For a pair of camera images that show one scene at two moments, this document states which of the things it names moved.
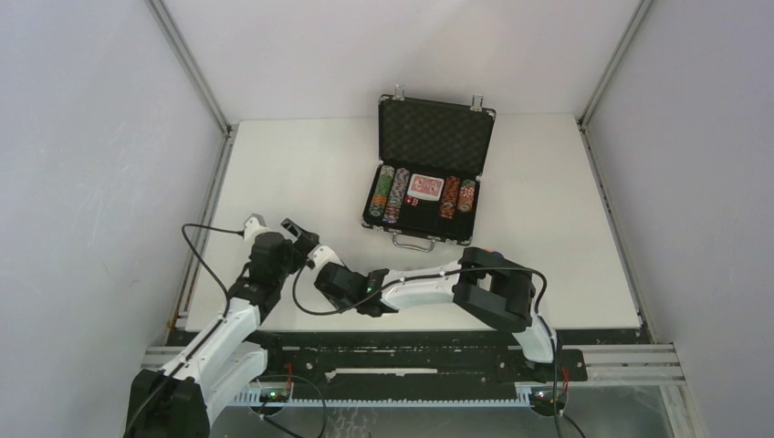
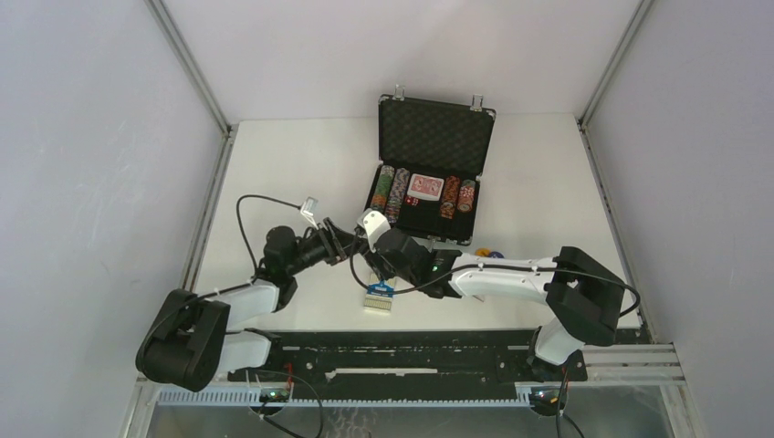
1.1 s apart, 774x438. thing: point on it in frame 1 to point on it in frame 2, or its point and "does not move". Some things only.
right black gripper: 339,302 to 377,257
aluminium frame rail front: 649,362 does not move
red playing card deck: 425,187 does not move
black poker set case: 432,156 does not move
